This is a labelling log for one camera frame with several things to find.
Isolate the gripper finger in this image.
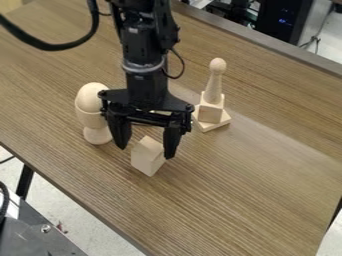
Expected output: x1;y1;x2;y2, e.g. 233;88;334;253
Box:
104;110;134;151
161;120;185;160

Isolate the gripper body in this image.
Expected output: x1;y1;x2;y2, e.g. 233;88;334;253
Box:
96;65;197;134

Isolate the wooden square block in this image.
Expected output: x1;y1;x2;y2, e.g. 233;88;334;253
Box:
129;135;167;178

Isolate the wooden pawn on square base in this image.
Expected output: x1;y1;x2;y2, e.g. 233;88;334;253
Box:
191;57;233;134

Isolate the rounded wooden peg figure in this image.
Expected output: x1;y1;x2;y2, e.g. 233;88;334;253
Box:
73;82;114;146

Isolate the black computer tower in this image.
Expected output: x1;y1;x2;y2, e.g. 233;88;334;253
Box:
255;0;316;46

